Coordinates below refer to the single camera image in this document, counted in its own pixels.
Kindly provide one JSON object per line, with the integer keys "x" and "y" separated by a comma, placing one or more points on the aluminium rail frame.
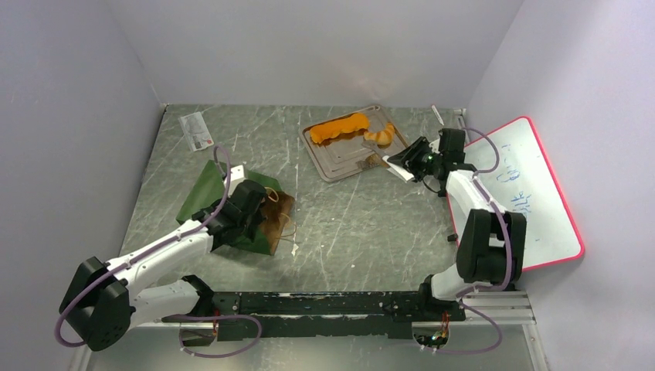
{"x": 486, "y": 308}

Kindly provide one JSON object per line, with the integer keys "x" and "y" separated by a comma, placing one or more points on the white paper receipt card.
{"x": 195, "y": 131}

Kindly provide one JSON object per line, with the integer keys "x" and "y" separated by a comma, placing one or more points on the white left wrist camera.
{"x": 236, "y": 176}

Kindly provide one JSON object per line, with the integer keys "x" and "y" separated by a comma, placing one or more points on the green paper bag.
{"x": 206, "y": 195}

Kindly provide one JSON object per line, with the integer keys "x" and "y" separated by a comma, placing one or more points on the white marker pen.
{"x": 437, "y": 115}

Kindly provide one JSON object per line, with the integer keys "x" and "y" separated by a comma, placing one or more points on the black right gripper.
{"x": 408, "y": 158}

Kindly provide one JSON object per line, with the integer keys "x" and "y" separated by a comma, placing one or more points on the pink framed whiteboard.
{"x": 518, "y": 174}

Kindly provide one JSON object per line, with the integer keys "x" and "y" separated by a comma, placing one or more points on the fake croissant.
{"x": 383, "y": 137}

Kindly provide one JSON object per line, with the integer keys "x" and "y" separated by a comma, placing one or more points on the metal baking tray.
{"x": 340, "y": 157}

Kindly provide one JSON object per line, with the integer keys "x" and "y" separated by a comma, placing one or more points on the metal tongs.
{"x": 380, "y": 158}

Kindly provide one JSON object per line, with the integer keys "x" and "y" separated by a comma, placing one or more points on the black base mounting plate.
{"x": 244, "y": 315}

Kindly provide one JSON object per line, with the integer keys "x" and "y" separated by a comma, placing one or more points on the orange fake braided bread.
{"x": 332, "y": 129}

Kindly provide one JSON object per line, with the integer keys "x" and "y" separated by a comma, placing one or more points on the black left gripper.
{"x": 257, "y": 217}

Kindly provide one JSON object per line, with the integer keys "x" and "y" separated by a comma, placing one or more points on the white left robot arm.
{"x": 148, "y": 271}

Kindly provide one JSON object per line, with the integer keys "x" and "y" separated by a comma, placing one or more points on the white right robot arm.
{"x": 491, "y": 245}

